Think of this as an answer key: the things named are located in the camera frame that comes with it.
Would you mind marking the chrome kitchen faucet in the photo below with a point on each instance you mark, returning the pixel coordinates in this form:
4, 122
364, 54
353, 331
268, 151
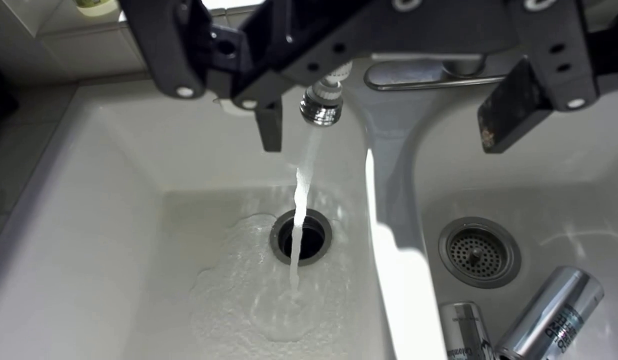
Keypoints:
320, 108

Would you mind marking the metal sink strainer drain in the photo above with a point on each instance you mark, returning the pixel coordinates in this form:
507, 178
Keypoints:
481, 252

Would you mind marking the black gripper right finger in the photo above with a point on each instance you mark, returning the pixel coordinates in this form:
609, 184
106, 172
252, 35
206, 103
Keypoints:
555, 52

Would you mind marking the white double basin sink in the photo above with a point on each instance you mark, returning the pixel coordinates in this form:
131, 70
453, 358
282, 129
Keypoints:
121, 233

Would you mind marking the round open sink drain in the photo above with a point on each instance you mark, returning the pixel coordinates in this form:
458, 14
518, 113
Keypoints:
314, 240

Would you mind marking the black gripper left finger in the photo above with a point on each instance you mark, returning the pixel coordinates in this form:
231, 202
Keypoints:
180, 47

